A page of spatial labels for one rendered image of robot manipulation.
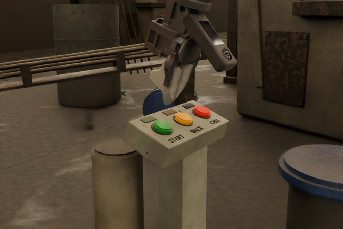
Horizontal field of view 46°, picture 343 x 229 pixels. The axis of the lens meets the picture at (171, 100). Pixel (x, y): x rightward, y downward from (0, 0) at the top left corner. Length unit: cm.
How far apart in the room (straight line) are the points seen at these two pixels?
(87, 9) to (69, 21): 18
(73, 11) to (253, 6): 146
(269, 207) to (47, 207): 96
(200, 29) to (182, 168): 30
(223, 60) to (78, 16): 284
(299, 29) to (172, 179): 208
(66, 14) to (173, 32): 281
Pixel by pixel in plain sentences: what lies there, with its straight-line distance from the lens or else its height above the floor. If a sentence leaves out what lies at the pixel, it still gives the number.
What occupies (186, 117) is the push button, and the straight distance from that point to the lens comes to 86.
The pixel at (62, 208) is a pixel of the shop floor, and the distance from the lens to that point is 184.
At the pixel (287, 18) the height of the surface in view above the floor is 77.
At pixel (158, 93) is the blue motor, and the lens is 257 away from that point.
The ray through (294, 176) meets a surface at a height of 42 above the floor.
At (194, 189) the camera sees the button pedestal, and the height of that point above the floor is 45.
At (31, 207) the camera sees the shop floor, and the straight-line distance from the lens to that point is 189.
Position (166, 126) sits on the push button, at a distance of 80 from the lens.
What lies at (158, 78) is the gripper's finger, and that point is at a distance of 77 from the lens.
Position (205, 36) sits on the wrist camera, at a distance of 69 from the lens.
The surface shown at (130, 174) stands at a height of 47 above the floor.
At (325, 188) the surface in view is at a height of 42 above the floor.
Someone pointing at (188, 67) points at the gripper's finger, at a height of 73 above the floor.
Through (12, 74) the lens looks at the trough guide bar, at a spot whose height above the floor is 68.
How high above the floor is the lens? 84
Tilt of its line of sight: 13 degrees down
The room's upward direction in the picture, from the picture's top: straight up
